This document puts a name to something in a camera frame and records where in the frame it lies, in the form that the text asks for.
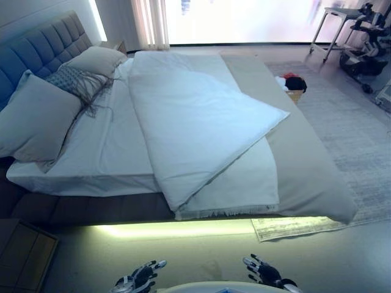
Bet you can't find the black wheeled machine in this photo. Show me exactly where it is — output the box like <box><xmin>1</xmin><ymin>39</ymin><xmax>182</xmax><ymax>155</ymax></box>
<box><xmin>338</xmin><ymin>2</ymin><xmax>391</xmax><ymax>94</ymax></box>

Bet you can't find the small plain beige pillow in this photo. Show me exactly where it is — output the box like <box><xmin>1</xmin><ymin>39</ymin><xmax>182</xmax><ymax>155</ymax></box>
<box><xmin>65</xmin><ymin>45</ymin><xmax>128</xmax><ymax>77</ymax></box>

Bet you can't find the dark bed frame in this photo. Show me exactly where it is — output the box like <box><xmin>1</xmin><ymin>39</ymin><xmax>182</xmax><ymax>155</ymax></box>
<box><xmin>0</xmin><ymin>164</ymin><xmax>334</xmax><ymax>230</ymax></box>

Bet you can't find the large plain beige pillow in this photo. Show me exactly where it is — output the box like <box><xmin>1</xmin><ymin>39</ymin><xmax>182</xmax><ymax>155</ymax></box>
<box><xmin>0</xmin><ymin>69</ymin><xmax>82</xmax><ymax>162</ymax></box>

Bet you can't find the grey upholstered headboard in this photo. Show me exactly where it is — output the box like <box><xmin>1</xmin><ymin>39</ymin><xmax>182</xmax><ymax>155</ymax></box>
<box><xmin>0</xmin><ymin>9</ymin><xmax>92</xmax><ymax>112</ymax></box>

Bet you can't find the metal frame table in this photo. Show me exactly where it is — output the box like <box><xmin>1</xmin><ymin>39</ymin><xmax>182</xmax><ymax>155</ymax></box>
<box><xmin>310</xmin><ymin>6</ymin><xmax>367</xmax><ymax>63</ymax></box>

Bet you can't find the white duvet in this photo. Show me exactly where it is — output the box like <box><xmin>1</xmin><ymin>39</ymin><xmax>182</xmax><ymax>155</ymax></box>
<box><xmin>126</xmin><ymin>50</ymin><xmax>291</xmax><ymax>213</ymax></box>

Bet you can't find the mattress with white sheet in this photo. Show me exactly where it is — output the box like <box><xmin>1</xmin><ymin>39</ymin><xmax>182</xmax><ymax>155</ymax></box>
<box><xmin>5</xmin><ymin>56</ymin><xmax>159</xmax><ymax>196</ymax></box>

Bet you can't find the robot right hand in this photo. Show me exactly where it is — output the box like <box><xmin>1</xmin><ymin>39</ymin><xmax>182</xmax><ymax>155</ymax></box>
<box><xmin>243</xmin><ymin>253</ymin><xmax>284</xmax><ymax>288</ymax></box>

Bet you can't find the wooden nightstand with panels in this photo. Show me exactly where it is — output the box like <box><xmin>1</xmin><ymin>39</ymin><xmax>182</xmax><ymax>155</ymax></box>
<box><xmin>0</xmin><ymin>218</ymin><xmax>59</xmax><ymax>293</ymax></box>

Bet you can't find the beige curtain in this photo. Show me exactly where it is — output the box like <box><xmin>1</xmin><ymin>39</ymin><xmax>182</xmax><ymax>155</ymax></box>
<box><xmin>130</xmin><ymin>0</ymin><xmax>170</xmax><ymax>49</ymax></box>

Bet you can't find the bright window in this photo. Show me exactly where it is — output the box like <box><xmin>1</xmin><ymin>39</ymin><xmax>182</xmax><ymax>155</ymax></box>
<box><xmin>167</xmin><ymin>0</ymin><xmax>324</xmax><ymax>45</ymax></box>

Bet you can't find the grey patterned rug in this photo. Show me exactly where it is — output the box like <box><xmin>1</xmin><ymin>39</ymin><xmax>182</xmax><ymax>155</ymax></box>
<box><xmin>250</xmin><ymin>60</ymin><xmax>391</xmax><ymax>244</ymax></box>

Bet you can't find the black garment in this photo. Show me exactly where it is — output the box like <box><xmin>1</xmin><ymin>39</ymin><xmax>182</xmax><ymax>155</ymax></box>
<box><xmin>284</xmin><ymin>76</ymin><xmax>308</xmax><ymax>92</ymax></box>

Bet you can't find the small wooden nightstand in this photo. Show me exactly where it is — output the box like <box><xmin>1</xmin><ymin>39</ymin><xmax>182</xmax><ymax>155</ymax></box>
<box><xmin>100</xmin><ymin>40</ymin><xmax>128</xmax><ymax>56</ymax></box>

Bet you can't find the wooden laundry basket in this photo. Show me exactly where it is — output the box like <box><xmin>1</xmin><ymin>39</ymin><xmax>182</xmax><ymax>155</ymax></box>
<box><xmin>287</xmin><ymin>88</ymin><xmax>306</xmax><ymax>106</ymax></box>

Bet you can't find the grey robot torso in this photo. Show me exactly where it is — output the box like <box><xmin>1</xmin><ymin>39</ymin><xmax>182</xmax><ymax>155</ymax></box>
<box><xmin>154</xmin><ymin>280</ymin><xmax>280</xmax><ymax>293</ymax></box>

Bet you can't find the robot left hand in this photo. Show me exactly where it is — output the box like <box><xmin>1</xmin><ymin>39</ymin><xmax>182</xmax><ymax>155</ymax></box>
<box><xmin>112</xmin><ymin>259</ymin><xmax>167</xmax><ymax>293</ymax></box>

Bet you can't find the patterned fringed pillow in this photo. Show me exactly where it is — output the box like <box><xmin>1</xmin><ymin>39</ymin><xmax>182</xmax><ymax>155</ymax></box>
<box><xmin>45</xmin><ymin>65</ymin><xmax>119</xmax><ymax>118</ymax></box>

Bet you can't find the beige bed blanket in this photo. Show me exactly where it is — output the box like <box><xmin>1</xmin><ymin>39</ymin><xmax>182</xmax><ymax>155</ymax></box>
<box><xmin>219</xmin><ymin>53</ymin><xmax>358</xmax><ymax>225</ymax></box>

